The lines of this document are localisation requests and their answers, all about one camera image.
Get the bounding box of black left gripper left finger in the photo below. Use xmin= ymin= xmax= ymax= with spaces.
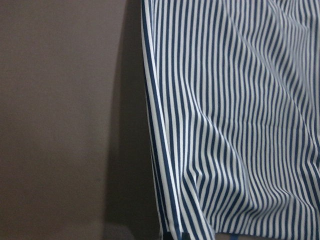
xmin=160 ymin=232 xmax=171 ymax=240

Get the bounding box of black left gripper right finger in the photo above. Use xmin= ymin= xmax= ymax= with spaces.
xmin=181 ymin=232 xmax=191 ymax=240

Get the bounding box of blue white striped polo shirt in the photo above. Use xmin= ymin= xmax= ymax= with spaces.
xmin=141 ymin=0 xmax=320 ymax=240

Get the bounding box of brown paper table cover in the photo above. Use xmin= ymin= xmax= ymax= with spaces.
xmin=0 ymin=0 xmax=159 ymax=240

